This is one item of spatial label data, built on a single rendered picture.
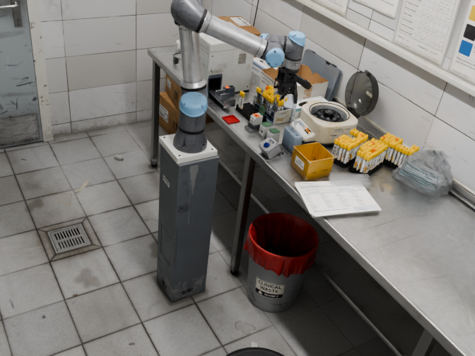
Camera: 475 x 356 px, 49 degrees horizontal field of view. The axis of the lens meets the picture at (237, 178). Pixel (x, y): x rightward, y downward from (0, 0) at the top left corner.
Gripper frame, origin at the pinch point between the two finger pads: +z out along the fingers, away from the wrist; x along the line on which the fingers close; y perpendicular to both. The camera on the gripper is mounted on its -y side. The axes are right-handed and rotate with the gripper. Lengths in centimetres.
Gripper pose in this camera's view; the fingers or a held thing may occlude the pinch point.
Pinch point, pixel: (287, 108)
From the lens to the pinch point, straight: 244.4
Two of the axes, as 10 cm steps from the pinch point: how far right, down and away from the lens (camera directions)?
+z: -1.2, 8.2, 5.6
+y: -9.4, 0.8, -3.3
